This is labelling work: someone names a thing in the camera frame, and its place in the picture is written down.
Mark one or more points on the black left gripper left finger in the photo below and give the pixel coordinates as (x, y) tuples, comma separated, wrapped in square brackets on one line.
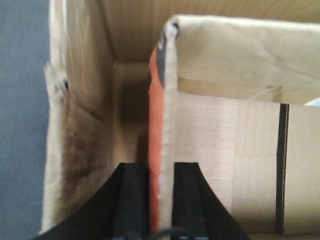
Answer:
[(119, 210)]

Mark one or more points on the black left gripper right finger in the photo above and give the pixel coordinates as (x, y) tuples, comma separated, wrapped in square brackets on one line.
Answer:
[(197, 209)]

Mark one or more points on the red printed cardboard box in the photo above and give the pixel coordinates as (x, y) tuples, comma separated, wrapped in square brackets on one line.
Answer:
[(241, 98)]

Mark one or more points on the large brown cardboard box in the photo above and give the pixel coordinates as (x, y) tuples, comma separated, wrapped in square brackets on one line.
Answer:
[(98, 81)]

